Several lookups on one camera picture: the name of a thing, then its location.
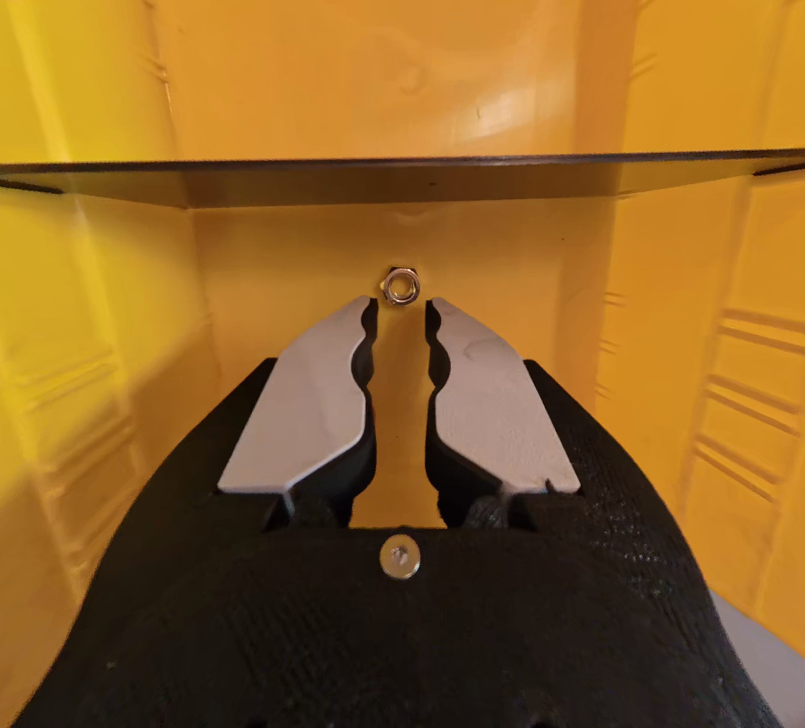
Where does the steel hex nut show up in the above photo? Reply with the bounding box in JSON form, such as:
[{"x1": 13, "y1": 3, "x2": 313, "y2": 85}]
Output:
[{"x1": 379, "y1": 265, "x2": 421, "y2": 306}]

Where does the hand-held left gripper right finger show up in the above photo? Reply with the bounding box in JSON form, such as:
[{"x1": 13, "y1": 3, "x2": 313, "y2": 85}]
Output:
[{"x1": 425, "y1": 298, "x2": 581, "y2": 518}]

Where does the black bin divider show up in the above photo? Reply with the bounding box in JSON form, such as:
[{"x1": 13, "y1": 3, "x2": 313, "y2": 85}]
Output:
[{"x1": 0, "y1": 151, "x2": 805, "y2": 210}]

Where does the yellow plastic bin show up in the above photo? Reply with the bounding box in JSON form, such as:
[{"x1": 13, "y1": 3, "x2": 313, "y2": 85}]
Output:
[{"x1": 0, "y1": 0, "x2": 805, "y2": 728}]

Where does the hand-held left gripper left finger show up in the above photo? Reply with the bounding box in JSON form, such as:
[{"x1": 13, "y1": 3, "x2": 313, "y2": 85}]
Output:
[{"x1": 217, "y1": 295, "x2": 379, "y2": 524}]

